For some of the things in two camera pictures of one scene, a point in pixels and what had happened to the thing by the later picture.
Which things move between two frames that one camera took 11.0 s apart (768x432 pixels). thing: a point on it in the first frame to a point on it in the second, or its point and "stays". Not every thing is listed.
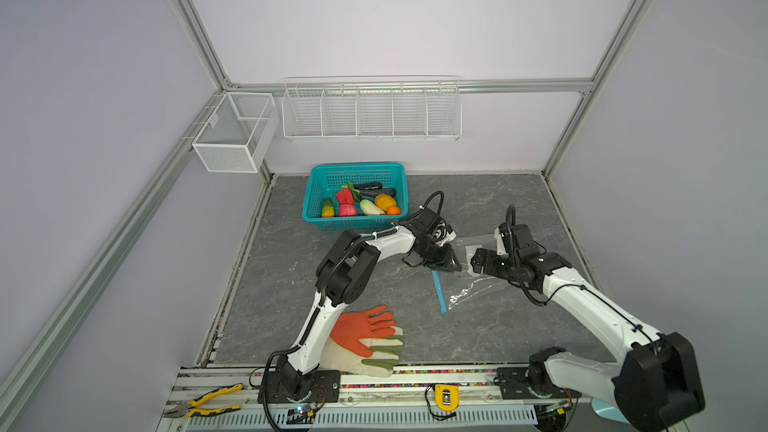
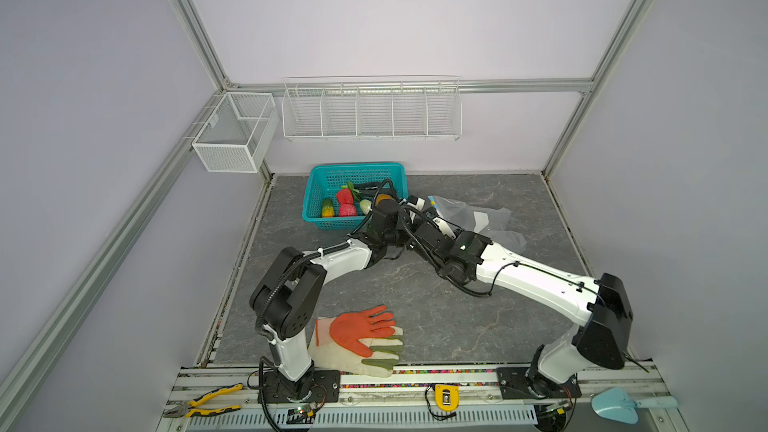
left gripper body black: x=436 y=256 to x=398 y=237
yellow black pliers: x=191 y=411 stays
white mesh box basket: x=236 y=135 stays
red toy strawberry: x=346 y=200 stays
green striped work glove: x=385 y=353 stays
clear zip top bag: x=454 y=286 to x=489 y=223
